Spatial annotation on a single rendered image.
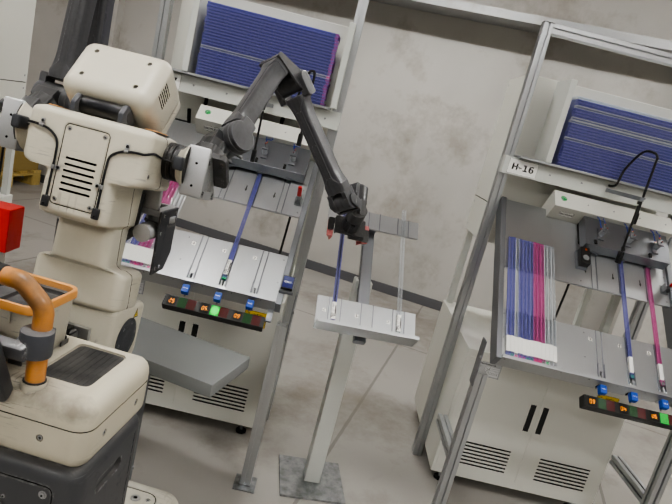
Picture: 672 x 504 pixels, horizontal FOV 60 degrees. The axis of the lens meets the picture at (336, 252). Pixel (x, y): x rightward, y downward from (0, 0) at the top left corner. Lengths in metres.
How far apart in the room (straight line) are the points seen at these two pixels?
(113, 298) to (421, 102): 3.94
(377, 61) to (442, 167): 1.04
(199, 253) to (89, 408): 1.09
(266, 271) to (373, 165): 3.15
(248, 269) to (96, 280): 0.74
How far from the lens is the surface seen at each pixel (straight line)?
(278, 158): 2.28
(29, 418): 1.12
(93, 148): 1.34
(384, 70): 5.12
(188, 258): 2.07
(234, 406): 2.51
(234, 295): 2.00
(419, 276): 5.10
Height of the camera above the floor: 1.36
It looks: 13 degrees down
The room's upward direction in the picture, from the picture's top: 14 degrees clockwise
